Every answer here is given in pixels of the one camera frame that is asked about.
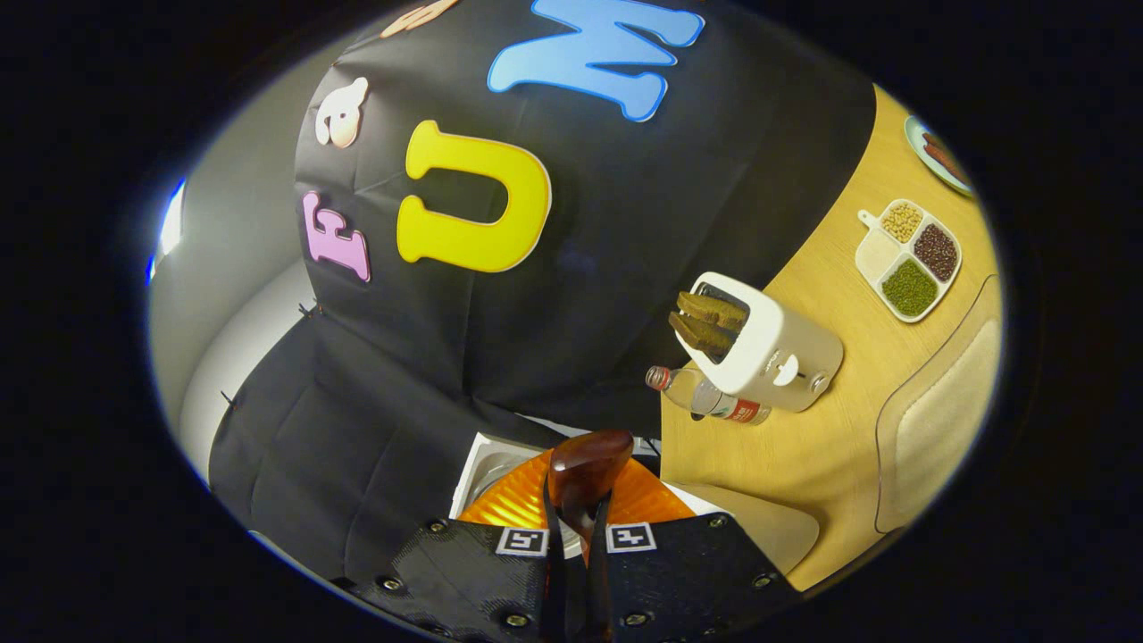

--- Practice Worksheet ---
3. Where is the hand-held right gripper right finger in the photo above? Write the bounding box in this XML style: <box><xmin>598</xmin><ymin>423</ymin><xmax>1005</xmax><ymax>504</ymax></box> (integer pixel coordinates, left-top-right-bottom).
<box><xmin>585</xmin><ymin>455</ymin><xmax>800</xmax><ymax>642</ymax></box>

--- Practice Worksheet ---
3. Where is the rice box with clear lid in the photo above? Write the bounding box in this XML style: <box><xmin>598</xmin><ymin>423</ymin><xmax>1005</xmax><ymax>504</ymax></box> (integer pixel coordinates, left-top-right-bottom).
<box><xmin>875</xmin><ymin>274</ymin><xmax>1003</xmax><ymax>535</ymax></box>

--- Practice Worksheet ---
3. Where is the large ceiling light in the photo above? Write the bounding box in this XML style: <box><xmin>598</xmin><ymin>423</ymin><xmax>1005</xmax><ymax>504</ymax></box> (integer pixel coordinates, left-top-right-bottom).
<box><xmin>147</xmin><ymin>179</ymin><xmax>188</xmax><ymax>282</ymax></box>

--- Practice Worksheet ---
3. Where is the black backdrop cloth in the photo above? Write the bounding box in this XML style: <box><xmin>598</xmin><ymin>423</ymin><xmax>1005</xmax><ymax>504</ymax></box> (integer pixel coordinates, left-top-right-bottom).
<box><xmin>207</xmin><ymin>0</ymin><xmax>880</xmax><ymax>581</ymax></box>

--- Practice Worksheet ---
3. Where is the white divided bean dish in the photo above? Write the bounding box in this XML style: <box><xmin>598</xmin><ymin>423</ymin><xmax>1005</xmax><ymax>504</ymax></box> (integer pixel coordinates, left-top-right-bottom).
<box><xmin>855</xmin><ymin>198</ymin><xmax>964</xmax><ymax>323</ymax></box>

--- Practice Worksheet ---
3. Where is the white rice cooker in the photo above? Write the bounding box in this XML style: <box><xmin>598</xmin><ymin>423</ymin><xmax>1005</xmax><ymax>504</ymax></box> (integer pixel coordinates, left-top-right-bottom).
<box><xmin>449</xmin><ymin>415</ymin><xmax>821</xmax><ymax>577</ymax></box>

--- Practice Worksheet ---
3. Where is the clear plastic water bottle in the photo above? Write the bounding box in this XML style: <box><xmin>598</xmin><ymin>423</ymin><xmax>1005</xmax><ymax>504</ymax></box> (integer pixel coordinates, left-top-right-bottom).
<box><xmin>646</xmin><ymin>365</ymin><xmax>772</xmax><ymax>426</ymax></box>

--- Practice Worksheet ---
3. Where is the pale green plate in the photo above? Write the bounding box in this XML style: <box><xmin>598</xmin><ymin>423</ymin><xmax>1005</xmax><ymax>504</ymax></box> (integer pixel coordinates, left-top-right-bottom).
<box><xmin>904</xmin><ymin>114</ymin><xmax>974</xmax><ymax>197</ymax></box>

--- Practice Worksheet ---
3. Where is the brown toast slice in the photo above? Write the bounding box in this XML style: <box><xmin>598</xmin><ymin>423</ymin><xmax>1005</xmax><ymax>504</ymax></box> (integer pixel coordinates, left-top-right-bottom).
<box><xmin>668</xmin><ymin>312</ymin><xmax>738</xmax><ymax>360</ymax></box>
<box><xmin>676</xmin><ymin>291</ymin><xmax>749</xmax><ymax>331</ymax></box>

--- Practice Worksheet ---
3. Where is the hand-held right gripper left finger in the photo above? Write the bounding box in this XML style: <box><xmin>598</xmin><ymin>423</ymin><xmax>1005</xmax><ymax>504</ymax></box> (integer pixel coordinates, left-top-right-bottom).
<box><xmin>344</xmin><ymin>447</ymin><xmax>572</xmax><ymax>642</ymax></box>

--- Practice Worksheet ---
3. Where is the white toaster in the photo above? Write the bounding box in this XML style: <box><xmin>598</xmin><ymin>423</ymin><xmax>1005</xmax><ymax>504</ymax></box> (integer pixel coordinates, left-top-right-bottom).
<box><xmin>692</xmin><ymin>271</ymin><xmax>845</xmax><ymax>413</ymax></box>

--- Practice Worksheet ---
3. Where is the brown wooden spoon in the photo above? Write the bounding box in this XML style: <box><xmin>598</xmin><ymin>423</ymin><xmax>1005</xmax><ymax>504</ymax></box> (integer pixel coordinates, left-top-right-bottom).
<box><xmin>546</xmin><ymin>430</ymin><xmax>635</xmax><ymax>564</ymax></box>

